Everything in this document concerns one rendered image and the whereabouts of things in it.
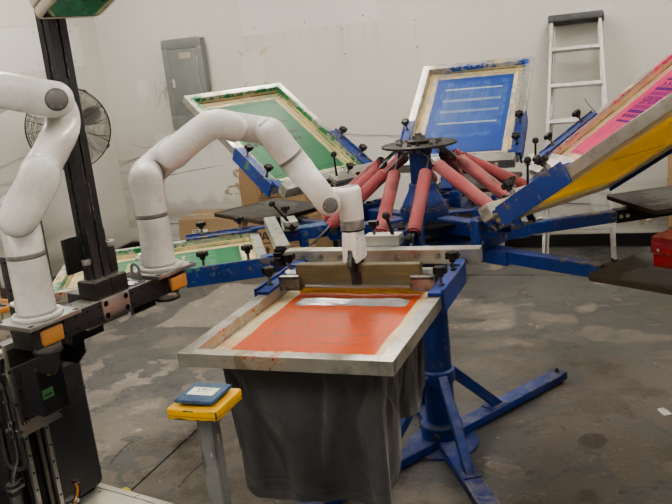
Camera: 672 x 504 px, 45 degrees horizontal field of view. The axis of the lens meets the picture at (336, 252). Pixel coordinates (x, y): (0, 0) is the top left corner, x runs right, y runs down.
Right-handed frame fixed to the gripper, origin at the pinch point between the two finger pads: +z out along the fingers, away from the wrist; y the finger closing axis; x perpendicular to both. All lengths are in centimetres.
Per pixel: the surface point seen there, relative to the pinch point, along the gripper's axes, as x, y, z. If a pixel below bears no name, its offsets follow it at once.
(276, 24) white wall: -203, -413, -92
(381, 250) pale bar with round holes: 0.9, -21.9, -2.3
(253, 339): -17.8, 40.1, 5.7
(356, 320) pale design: 6.7, 23.2, 5.9
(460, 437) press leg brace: 12, -61, 86
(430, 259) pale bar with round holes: 17.4, -21.9, 1.1
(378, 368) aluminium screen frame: 25, 60, 4
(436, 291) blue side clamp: 27.2, 10.1, 1.6
